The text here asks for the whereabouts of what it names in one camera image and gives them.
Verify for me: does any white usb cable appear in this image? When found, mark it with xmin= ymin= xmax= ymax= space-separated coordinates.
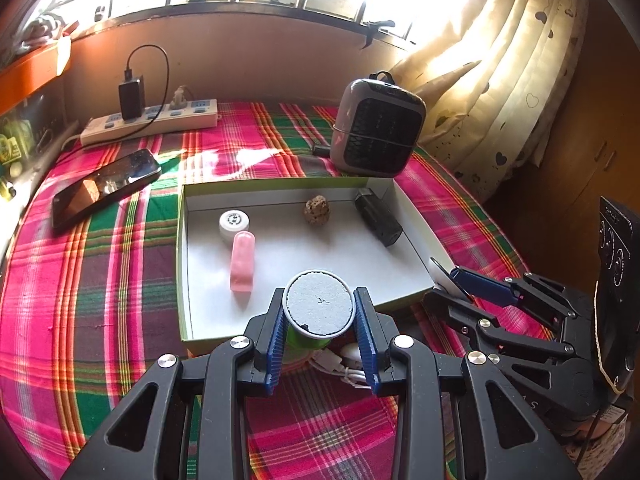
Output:
xmin=308 ymin=346 xmax=374 ymax=391

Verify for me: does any white green spool holder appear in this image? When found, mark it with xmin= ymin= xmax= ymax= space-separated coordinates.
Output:
xmin=282 ymin=270 xmax=356 ymax=350

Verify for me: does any black rectangular device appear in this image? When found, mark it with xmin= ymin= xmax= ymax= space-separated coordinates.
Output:
xmin=354 ymin=188 xmax=404 ymax=247

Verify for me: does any pink plastic clip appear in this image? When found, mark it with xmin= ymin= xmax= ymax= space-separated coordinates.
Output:
xmin=230 ymin=231 xmax=255 ymax=292

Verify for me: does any white round bottle cap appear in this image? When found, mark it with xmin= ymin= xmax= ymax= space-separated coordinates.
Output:
xmin=218 ymin=209 xmax=250 ymax=246

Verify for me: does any white knob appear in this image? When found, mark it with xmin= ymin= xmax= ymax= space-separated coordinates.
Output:
xmin=340 ymin=342 xmax=362 ymax=368

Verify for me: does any green white cardboard tray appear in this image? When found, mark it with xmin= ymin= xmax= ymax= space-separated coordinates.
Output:
xmin=176 ymin=178 xmax=454 ymax=356

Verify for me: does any plaid pink green cloth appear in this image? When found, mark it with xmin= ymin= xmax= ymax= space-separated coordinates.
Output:
xmin=0 ymin=101 xmax=557 ymax=480

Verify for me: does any grey portable fan heater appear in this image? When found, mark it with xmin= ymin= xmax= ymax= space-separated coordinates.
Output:
xmin=311 ymin=70 xmax=427 ymax=178

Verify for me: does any cream heart curtain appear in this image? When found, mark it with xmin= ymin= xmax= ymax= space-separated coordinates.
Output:
xmin=390 ymin=0 xmax=589 ymax=202

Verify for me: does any black smartphone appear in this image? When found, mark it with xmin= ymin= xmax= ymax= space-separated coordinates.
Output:
xmin=51 ymin=148 xmax=162 ymax=233

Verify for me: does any white power strip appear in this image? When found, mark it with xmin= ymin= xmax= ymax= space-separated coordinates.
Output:
xmin=79 ymin=99 xmax=219 ymax=146

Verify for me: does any orange tray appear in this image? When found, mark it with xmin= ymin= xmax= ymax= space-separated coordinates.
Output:
xmin=0 ymin=36 xmax=72 ymax=115

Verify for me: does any black charger with cable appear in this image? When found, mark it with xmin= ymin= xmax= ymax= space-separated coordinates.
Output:
xmin=118 ymin=44 xmax=170 ymax=138

